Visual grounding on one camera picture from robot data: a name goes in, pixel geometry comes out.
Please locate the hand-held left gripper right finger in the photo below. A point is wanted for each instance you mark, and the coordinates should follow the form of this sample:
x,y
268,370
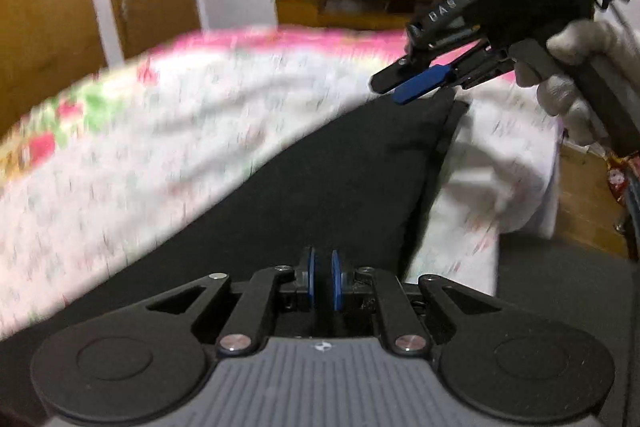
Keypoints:
x,y
336,282

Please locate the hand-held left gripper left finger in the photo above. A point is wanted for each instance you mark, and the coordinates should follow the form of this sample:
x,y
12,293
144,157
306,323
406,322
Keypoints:
x,y
312,279

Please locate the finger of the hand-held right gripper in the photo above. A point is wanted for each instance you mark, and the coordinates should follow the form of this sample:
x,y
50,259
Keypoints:
x,y
395,77
422,84

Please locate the black pants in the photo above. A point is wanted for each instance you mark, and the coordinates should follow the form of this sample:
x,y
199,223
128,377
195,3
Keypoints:
x,y
325,182

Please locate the person's right hand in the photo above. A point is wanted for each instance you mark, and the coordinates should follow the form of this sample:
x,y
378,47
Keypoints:
x,y
585,42

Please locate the light wooden desk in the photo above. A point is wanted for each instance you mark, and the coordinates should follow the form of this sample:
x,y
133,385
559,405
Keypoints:
x,y
310,9

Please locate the pink cartoon printed quilt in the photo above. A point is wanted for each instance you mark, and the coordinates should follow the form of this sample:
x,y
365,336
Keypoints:
x,y
225,42

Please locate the white floral bed sheet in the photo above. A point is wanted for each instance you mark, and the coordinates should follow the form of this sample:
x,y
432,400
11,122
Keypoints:
x,y
150,167

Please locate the brown wooden wardrobe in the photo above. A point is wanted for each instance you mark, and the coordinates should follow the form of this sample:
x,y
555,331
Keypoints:
x,y
40,7

